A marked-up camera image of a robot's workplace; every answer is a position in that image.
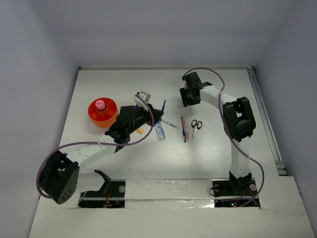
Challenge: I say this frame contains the clear spray bottle blue cap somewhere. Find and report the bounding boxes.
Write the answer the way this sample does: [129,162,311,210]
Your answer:
[156,123,166,141]

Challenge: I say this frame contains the dark blue gel pen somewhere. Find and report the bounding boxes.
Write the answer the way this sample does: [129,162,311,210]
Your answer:
[161,99,166,112]

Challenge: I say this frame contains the clear blue gel pen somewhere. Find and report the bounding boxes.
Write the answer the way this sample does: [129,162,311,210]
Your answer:
[161,119,179,129]

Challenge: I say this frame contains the red gel pen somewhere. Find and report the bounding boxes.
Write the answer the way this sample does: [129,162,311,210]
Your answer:
[183,117,190,142]

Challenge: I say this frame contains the blue ballpoint pen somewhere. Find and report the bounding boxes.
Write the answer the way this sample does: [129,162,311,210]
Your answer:
[181,117,187,143]

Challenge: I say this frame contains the pink patterned tube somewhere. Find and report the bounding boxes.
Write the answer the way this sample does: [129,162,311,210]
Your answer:
[95,99,106,111]

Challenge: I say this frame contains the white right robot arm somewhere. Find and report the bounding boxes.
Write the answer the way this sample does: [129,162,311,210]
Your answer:
[180,70,256,197]

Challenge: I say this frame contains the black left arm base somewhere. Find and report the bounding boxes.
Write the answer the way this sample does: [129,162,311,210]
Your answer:
[78,170,126,209]

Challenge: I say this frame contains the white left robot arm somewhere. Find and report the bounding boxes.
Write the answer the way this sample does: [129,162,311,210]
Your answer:
[36,104,164,204]

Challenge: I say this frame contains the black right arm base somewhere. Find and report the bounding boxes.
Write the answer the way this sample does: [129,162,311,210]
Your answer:
[209,180,260,208]

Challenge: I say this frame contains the yellow pink glue stick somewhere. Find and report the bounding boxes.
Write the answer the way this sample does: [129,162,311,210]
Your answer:
[137,128,144,134]

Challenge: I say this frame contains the orange round organizer container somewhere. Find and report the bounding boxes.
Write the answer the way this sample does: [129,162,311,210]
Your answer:
[88,98,119,128]

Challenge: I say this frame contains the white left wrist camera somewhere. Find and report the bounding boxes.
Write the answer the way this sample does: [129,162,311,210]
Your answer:
[134,91,151,110]

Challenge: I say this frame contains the black handled scissors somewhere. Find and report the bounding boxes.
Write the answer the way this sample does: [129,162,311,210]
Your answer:
[191,119,203,139]

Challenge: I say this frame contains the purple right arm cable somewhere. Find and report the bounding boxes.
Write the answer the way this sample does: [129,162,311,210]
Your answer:
[182,66,265,207]

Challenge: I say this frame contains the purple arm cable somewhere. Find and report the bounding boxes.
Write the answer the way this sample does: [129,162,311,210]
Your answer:
[182,66,265,207]
[36,95,155,199]

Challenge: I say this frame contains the aluminium rail on right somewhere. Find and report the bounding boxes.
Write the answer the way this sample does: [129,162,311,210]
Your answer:
[247,67,288,176]

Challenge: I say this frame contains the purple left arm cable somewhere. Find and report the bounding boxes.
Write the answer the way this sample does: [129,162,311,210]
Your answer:
[36,95,155,199]

